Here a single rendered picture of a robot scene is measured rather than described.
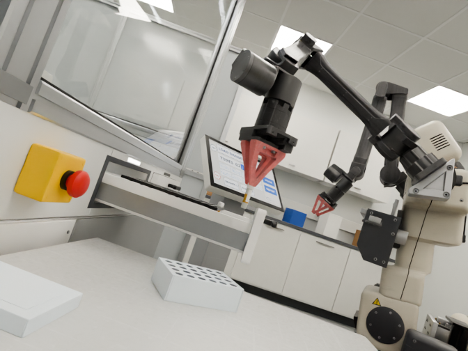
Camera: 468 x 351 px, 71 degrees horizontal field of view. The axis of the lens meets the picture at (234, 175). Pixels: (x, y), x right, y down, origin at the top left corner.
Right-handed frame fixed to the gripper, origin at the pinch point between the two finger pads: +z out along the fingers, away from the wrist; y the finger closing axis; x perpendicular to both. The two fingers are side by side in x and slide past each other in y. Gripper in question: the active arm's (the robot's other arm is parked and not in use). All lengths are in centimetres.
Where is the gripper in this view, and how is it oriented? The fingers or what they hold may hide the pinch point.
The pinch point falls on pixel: (251, 181)
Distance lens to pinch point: 58.6
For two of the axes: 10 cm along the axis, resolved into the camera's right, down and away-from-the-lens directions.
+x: 8.3, 3.3, 4.6
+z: -3.3, 9.4, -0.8
